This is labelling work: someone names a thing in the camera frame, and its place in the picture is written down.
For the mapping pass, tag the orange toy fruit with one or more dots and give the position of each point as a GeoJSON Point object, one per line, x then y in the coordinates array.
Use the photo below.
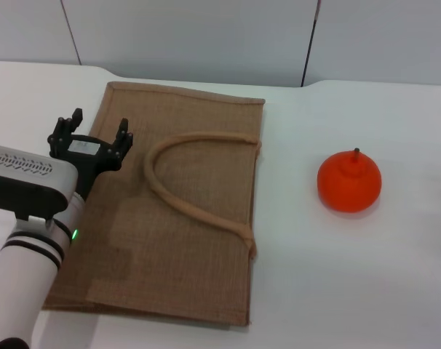
{"type": "Point", "coordinates": [349, 183]}

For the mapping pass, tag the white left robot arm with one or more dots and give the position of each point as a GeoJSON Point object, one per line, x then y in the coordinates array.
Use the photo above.
{"type": "Point", "coordinates": [20, 276]}

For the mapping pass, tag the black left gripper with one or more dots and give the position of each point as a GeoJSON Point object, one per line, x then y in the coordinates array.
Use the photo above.
{"type": "Point", "coordinates": [93, 158]}

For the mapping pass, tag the brown jute handbag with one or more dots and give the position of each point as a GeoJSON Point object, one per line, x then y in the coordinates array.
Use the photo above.
{"type": "Point", "coordinates": [184, 218]}

